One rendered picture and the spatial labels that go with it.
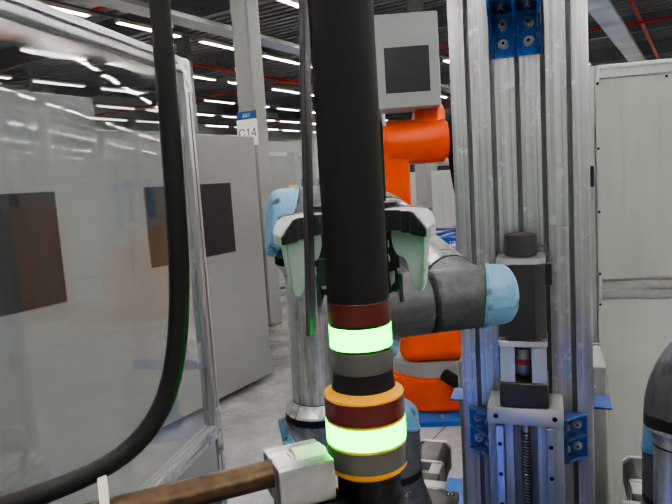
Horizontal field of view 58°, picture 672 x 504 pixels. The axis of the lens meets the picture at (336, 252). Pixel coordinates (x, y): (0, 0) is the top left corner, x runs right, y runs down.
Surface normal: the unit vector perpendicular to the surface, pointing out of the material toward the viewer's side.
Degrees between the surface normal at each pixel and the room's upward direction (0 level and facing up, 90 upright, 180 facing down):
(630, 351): 90
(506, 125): 90
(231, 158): 90
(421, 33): 90
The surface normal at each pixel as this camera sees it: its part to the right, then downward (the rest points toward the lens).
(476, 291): 0.16, -0.25
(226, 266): 0.85, 0.00
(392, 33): -0.05, 0.12
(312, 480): 0.38, 0.08
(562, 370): -0.33, 0.13
